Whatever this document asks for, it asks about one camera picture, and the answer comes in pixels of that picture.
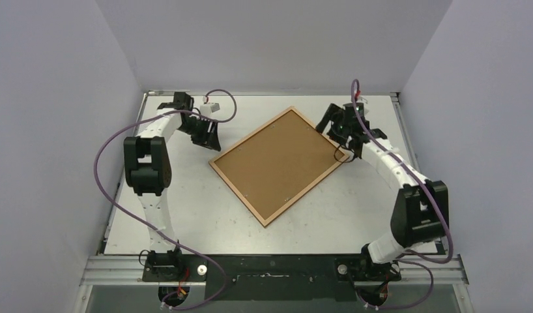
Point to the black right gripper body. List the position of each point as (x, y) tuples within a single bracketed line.
[(335, 125)]

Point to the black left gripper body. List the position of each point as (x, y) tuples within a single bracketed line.
[(197, 129)]

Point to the brown backing board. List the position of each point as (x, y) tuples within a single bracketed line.
[(277, 164)]

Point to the wooden picture frame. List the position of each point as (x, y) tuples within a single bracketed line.
[(249, 203)]

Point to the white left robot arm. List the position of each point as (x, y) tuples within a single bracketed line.
[(148, 172)]

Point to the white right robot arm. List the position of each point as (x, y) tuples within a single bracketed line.
[(420, 213)]

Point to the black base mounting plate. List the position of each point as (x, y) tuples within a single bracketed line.
[(268, 277)]

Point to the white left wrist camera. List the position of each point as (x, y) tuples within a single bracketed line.
[(207, 109)]

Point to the aluminium front rail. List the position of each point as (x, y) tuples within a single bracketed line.
[(117, 270)]

